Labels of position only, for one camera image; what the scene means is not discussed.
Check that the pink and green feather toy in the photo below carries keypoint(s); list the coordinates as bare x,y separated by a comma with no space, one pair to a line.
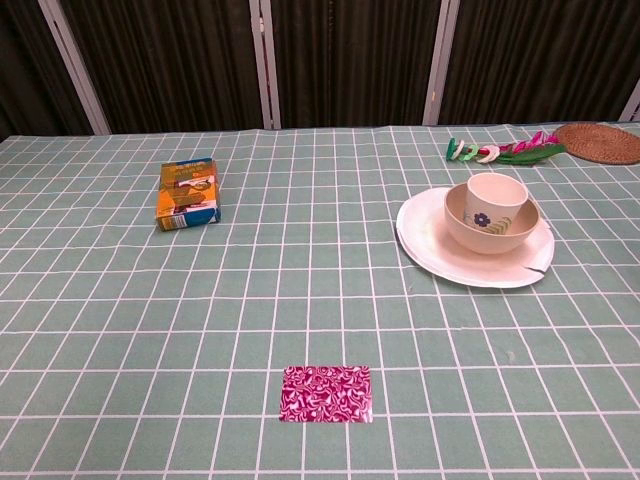
520,150

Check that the round woven rattan coaster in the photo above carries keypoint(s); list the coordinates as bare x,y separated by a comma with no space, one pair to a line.
600,142

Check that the green grid tablecloth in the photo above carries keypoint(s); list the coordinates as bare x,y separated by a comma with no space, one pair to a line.
200,325

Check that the white-framed dark folding screen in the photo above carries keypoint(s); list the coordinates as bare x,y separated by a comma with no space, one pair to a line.
350,60

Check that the orange and blue snack box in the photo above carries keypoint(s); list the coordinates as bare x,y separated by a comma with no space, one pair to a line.
189,192

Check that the white cracked plate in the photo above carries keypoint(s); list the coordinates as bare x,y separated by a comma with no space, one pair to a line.
425,230

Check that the magenta patterned card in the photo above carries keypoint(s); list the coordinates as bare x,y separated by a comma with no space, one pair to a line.
326,394

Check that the small white flower-print cup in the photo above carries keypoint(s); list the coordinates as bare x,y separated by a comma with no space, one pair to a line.
492,194

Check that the beige bowl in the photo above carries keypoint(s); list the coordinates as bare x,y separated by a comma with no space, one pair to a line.
487,240

